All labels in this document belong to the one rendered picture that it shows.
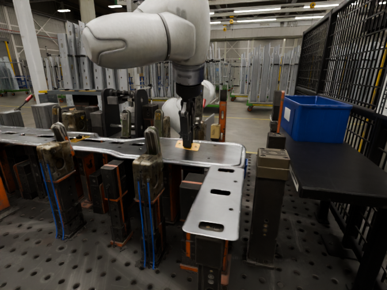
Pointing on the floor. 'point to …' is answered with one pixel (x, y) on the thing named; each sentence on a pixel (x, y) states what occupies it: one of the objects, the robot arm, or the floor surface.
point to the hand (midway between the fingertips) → (188, 136)
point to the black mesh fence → (378, 130)
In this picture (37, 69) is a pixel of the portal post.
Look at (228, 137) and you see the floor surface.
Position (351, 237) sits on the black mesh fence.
